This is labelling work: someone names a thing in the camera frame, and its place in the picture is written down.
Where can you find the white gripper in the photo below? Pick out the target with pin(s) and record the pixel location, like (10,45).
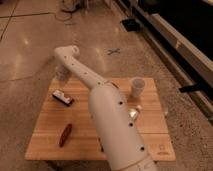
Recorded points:
(62,73)

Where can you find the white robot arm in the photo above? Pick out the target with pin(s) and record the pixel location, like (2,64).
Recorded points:
(122,143)

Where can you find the wooden table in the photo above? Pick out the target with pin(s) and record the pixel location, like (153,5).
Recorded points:
(70,133)

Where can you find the red brown sausage toy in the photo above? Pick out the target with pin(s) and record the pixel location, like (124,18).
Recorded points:
(65,135)

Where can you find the translucent plastic cup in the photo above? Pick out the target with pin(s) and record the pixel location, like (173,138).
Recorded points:
(137,86)

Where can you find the clear plastic bottle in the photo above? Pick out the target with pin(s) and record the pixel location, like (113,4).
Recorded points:
(134,112)

